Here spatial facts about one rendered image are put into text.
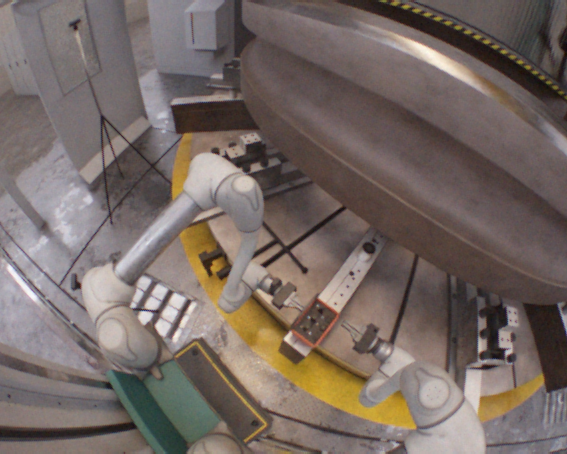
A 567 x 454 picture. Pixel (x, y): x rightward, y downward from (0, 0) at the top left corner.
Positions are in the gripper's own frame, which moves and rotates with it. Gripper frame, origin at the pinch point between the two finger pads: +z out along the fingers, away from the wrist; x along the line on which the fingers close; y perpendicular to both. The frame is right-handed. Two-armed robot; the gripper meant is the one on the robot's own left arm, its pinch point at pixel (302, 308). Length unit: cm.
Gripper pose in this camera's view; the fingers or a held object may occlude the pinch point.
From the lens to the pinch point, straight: 122.1
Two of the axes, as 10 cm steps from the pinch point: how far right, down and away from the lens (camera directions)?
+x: -6.3, 6.0, -4.9
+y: 0.2, 6.4, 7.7
